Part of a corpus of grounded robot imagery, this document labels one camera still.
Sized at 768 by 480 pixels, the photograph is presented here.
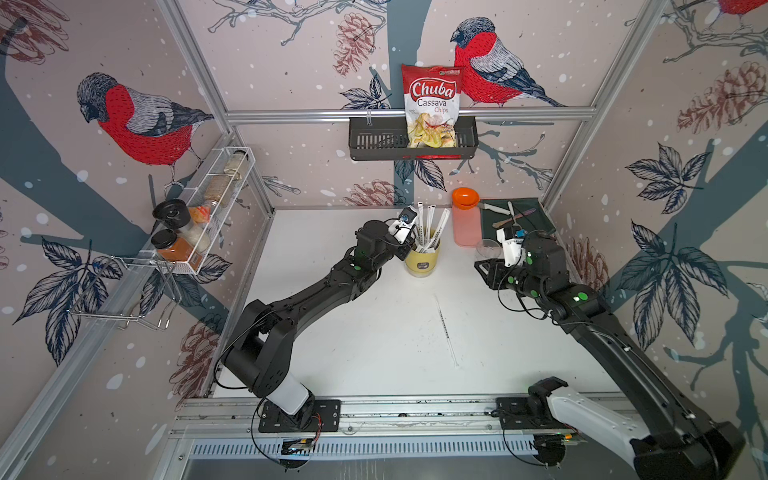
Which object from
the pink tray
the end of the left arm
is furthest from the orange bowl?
the end of the left arm

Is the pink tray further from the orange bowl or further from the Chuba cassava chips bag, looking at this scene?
the Chuba cassava chips bag

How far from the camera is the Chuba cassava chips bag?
831 millimetres
